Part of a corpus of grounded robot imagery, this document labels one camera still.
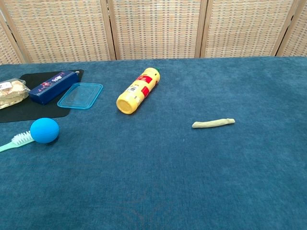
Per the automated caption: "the beige stick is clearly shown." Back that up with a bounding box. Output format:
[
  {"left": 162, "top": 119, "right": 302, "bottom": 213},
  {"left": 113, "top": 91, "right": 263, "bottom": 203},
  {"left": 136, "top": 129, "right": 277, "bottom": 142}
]
[{"left": 191, "top": 118, "right": 236, "bottom": 129}]

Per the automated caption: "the yellow squeeze bottle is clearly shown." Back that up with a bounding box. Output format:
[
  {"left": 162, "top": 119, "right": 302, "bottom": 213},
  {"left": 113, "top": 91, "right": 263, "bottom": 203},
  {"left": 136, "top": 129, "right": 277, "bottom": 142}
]
[{"left": 116, "top": 67, "right": 162, "bottom": 115}]

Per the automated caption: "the blue velvet tablecloth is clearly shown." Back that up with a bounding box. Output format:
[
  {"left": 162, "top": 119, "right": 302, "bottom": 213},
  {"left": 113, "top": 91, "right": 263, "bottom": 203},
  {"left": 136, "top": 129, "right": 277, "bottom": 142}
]
[{"left": 0, "top": 56, "right": 307, "bottom": 230}]

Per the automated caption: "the clear blue plastic container lid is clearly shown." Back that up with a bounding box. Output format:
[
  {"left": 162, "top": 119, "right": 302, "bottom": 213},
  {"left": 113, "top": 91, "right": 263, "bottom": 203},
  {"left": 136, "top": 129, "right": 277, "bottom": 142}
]
[{"left": 57, "top": 82, "right": 104, "bottom": 110}]

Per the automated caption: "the woven rattan screen panel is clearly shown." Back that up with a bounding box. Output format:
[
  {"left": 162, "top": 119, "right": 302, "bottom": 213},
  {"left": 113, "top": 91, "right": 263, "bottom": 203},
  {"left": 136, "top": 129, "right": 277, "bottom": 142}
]
[
  {"left": 0, "top": 9, "right": 25, "bottom": 65},
  {"left": 200, "top": 0, "right": 298, "bottom": 58},
  {"left": 106, "top": 0, "right": 208, "bottom": 61},
  {"left": 0, "top": 0, "right": 117, "bottom": 64},
  {"left": 279, "top": 0, "right": 307, "bottom": 58}
]

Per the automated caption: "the dark blue printed box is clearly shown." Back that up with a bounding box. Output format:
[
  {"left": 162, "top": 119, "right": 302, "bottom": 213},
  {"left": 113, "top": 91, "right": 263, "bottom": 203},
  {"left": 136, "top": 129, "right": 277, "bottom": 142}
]
[{"left": 28, "top": 70, "right": 80, "bottom": 105}]

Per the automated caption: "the blue foam ball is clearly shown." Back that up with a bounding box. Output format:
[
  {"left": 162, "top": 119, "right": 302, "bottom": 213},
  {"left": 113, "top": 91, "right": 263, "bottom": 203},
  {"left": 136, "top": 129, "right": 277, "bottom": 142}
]
[{"left": 30, "top": 117, "right": 60, "bottom": 144}]

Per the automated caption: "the black rubber mat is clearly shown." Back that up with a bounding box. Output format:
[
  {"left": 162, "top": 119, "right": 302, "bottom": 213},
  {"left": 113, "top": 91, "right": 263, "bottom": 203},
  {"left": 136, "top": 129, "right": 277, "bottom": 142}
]
[{"left": 0, "top": 69, "right": 85, "bottom": 124}]

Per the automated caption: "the mint green brush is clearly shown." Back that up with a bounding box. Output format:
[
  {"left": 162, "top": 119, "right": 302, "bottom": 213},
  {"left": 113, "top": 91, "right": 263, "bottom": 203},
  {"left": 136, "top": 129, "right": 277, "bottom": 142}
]
[{"left": 0, "top": 131, "right": 35, "bottom": 153}]

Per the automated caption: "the clear bag of crackers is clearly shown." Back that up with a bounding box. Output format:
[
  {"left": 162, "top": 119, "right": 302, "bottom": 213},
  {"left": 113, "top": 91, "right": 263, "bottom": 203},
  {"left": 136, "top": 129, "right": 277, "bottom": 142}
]
[{"left": 0, "top": 78, "right": 31, "bottom": 110}]

